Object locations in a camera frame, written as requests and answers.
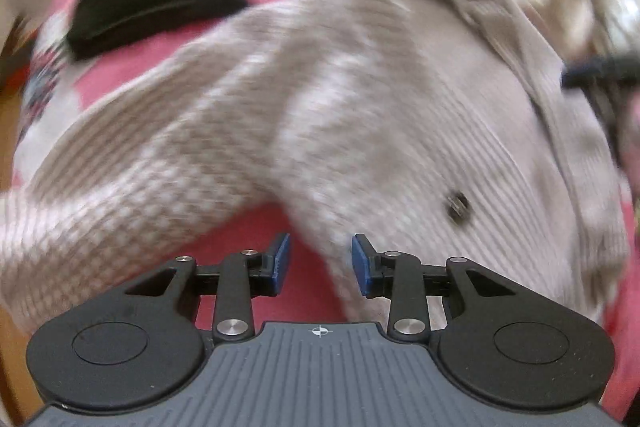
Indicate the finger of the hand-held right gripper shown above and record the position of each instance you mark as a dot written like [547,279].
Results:
[607,117]
[600,69]

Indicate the pink checkered knit cardigan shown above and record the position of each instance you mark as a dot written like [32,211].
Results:
[350,107]

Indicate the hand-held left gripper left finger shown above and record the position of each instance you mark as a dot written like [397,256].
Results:
[282,264]

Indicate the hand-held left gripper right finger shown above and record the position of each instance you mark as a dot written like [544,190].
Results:
[361,264]

